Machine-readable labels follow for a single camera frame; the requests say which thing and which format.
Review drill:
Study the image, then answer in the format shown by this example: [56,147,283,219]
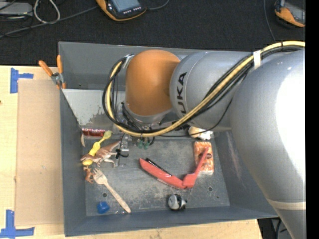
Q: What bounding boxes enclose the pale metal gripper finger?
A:
[113,134,131,168]

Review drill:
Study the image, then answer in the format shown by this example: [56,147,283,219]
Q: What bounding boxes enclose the brown toy dinosaur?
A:
[80,140,122,184]

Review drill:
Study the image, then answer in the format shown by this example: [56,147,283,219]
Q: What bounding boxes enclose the yellow plastic toy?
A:
[82,130,113,166]

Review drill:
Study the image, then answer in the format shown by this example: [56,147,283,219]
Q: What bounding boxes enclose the pale wooden fork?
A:
[91,167,132,214]

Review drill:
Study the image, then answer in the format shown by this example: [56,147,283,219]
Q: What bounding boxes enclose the red-brown striped packet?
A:
[81,127,106,137]

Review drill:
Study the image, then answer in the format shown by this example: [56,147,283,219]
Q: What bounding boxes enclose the red folding tool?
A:
[139,146,210,190]

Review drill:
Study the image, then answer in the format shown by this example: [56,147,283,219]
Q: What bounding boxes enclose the blue bottle cap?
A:
[96,201,111,215]

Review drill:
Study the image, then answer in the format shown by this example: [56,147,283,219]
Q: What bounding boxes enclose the grey metal bin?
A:
[57,41,279,237]

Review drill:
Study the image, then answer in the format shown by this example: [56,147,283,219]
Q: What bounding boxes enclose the white crumpled thing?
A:
[187,126,214,141]

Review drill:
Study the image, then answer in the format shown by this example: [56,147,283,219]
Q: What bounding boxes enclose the grey, black and white ball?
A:
[167,193,188,212]

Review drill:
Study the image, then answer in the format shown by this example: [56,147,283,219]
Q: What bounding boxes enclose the orange patterned packet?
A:
[192,140,215,176]

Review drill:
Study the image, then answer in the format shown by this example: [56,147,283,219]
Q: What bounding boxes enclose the brown cardboard board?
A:
[14,79,64,227]

